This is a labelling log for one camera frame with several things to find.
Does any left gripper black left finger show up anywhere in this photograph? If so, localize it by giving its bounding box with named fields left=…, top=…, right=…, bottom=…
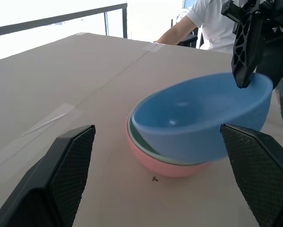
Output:
left=0, top=124, right=96, bottom=227

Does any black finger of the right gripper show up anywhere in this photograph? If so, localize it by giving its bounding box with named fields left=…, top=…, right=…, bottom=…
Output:
left=231, top=11, right=266, bottom=89
left=256, top=36, right=283, bottom=87

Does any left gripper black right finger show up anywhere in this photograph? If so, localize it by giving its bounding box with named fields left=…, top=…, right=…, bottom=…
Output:
left=220, top=123, right=283, bottom=227

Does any blue bowl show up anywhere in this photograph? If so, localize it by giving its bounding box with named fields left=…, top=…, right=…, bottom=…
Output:
left=131, top=72, right=274, bottom=165

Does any green bowl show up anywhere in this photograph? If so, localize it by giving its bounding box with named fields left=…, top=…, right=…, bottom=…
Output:
left=128, top=113, right=203, bottom=166

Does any pink bowl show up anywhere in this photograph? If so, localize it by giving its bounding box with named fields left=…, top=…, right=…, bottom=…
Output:
left=126, top=113, right=211, bottom=179

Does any person in white shirt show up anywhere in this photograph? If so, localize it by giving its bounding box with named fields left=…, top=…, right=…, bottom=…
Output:
left=185, top=0, right=239, bottom=54

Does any clear tape strip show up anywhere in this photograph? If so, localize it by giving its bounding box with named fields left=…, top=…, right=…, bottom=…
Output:
left=20, top=102, right=75, bottom=138
left=143, top=42, right=166, bottom=53

